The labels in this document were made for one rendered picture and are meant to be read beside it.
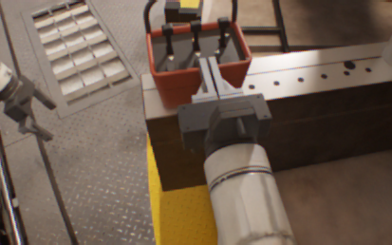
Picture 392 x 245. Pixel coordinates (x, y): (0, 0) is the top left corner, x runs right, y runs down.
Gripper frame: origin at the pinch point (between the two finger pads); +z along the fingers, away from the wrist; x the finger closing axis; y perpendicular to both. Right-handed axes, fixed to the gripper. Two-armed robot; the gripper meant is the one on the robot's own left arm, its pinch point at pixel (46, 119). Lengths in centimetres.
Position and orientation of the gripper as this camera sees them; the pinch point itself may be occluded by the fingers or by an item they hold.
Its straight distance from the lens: 106.8
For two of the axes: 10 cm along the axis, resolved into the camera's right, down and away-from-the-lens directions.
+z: 4.4, 5.4, 7.2
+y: 8.8, -4.4, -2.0
